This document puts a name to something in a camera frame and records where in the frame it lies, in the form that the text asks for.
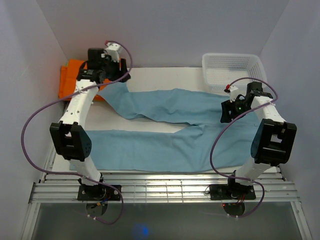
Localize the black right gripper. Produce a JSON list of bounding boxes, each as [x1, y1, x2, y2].
[[220, 96, 253, 123]]

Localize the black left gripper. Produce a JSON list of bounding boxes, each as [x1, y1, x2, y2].
[[101, 57, 132, 84]]

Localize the light blue trousers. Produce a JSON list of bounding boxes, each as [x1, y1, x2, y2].
[[87, 82, 260, 173]]

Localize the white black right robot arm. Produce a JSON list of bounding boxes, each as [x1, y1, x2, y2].
[[220, 81, 297, 199]]

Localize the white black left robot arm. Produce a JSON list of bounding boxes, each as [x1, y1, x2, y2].
[[49, 42, 130, 200]]

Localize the folded orange trousers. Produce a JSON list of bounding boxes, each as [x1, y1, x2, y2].
[[57, 58, 106, 102]]

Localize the white perforated plastic basket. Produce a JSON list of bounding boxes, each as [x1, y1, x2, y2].
[[201, 53, 267, 94]]

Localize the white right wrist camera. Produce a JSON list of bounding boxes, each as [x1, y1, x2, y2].
[[224, 84, 240, 103]]

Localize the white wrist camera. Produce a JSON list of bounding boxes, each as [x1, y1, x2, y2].
[[104, 41, 123, 63], [224, 84, 240, 103]]

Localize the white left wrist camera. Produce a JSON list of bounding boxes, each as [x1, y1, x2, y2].
[[104, 41, 123, 63]]

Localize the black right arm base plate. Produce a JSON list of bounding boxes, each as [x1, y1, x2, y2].
[[209, 184, 256, 201]]

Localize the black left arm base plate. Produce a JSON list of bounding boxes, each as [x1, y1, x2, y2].
[[76, 186, 121, 202]]

